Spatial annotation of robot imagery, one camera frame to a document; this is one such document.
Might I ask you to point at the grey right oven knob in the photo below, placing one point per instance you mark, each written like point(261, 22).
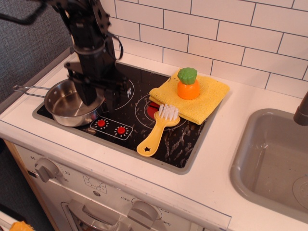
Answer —
point(143, 213)

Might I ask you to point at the yellow toy brush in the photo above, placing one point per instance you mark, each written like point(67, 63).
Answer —
point(166, 116)

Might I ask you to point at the black toy stove top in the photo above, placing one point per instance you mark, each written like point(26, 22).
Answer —
point(127, 126)

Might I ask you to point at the small steel pot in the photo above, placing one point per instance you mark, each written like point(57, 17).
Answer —
point(63, 102)

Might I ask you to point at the grey left oven knob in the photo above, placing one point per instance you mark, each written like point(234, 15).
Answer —
point(46, 169)

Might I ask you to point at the orange toy carrot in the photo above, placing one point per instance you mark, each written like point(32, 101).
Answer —
point(188, 87)

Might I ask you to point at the grey oven knob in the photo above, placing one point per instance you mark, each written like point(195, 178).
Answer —
point(143, 213)
point(46, 169)

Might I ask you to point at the grey faucet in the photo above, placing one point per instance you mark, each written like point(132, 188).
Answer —
point(301, 114)

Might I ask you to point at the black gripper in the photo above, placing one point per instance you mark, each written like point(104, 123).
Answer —
point(96, 69)

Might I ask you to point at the grey sink basin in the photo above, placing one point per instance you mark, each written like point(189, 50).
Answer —
point(271, 163)

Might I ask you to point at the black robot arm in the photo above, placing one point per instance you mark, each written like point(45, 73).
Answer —
point(88, 24)

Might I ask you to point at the white toy oven front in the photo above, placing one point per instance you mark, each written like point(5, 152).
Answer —
point(76, 201)

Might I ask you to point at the yellow folded cloth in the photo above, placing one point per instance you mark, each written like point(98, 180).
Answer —
point(195, 110)

